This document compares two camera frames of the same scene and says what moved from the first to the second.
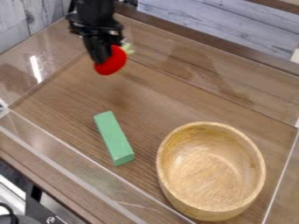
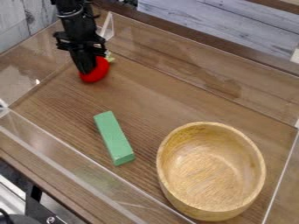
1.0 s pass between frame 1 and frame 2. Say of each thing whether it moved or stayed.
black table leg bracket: stayed
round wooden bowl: stayed
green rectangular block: stayed
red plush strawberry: moved
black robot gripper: moved
